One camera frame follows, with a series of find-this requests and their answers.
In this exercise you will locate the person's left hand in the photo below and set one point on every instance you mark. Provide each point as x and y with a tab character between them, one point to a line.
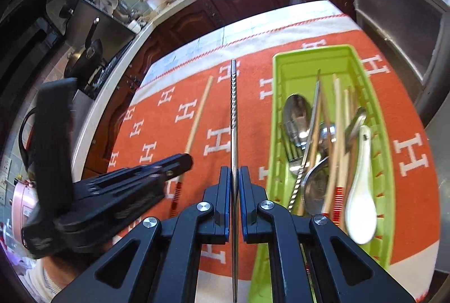
77	264

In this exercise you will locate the white ceramic spoon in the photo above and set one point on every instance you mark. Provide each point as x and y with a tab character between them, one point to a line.
360	211

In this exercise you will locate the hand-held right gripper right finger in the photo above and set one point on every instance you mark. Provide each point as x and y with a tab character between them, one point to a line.
246	204

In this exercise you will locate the black range hood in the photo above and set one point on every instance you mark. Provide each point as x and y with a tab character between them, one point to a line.
24	36

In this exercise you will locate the metal spiral chopstick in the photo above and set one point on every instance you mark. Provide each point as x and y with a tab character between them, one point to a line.
297	176
234	148

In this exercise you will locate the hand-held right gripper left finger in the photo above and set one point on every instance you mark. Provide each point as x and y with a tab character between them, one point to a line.
224	204

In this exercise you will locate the orange printed blanket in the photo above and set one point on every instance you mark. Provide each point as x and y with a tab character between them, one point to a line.
253	127

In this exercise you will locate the pale blue tablecloth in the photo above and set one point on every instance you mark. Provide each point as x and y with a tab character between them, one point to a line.
211	39

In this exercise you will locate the gas stove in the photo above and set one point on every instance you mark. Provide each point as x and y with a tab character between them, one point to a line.
102	74

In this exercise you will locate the wok with lid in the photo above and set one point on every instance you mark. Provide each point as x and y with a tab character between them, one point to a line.
84	60

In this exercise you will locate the pink rice cooker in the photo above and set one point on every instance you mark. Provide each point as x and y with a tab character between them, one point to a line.
21	197

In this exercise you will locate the large patterned metal spoon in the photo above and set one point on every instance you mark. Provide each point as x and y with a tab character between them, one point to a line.
297	113

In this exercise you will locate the green plastic utensil tray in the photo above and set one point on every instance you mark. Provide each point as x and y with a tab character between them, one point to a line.
302	78

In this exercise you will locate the grey metal cabinet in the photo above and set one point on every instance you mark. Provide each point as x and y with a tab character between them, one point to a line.
386	18

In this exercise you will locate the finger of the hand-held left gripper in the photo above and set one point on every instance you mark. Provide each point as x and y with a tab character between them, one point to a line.
175	162
140	197

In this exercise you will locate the person's left forearm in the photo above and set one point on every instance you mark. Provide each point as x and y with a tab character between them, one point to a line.
42	280

